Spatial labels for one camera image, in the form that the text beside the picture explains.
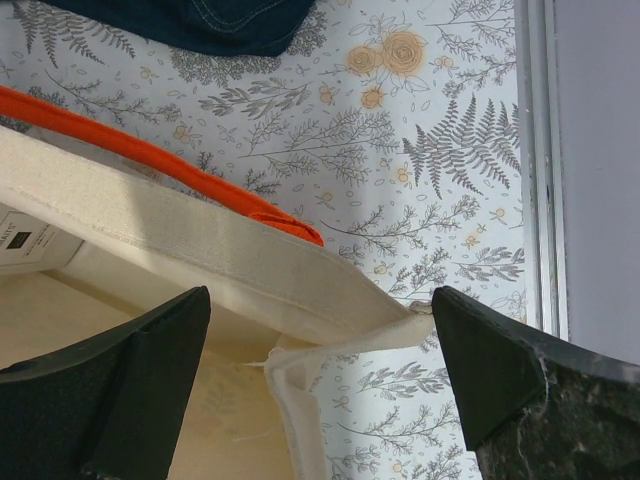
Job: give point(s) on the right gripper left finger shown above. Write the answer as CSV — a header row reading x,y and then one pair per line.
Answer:
x,y
110,406

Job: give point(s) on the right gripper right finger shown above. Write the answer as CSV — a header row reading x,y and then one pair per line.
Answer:
x,y
533,406

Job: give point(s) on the white rectangular lotion bottle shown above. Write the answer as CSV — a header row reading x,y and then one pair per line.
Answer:
x,y
31,245

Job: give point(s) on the beige canvas bag orange handles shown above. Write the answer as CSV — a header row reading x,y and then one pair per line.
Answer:
x,y
155,227

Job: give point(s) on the floral patterned tablecloth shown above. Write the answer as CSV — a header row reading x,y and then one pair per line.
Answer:
x,y
391,127

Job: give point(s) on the dark blue denim garment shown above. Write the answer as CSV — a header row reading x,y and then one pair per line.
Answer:
x,y
211,27

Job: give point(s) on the aluminium mounting rail frame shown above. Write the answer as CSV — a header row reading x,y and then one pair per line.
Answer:
x,y
542,168

